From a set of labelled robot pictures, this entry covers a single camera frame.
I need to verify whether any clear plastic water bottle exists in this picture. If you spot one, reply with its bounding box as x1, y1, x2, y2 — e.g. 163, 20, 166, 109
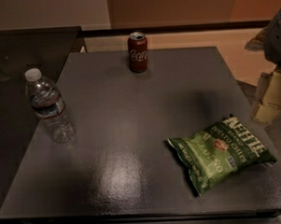
25, 68, 75, 144

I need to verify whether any red coke can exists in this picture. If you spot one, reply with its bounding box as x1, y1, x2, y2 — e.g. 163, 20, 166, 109
127, 32, 148, 73

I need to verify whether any green jalapeno chip bag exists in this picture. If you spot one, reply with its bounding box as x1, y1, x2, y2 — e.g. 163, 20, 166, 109
168, 116, 277, 196

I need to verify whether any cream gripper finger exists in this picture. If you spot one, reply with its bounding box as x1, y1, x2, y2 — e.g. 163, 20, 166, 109
252, 67, 281, 123

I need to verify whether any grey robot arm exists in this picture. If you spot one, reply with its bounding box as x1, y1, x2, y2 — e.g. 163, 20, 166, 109
246, 8, 281, 123

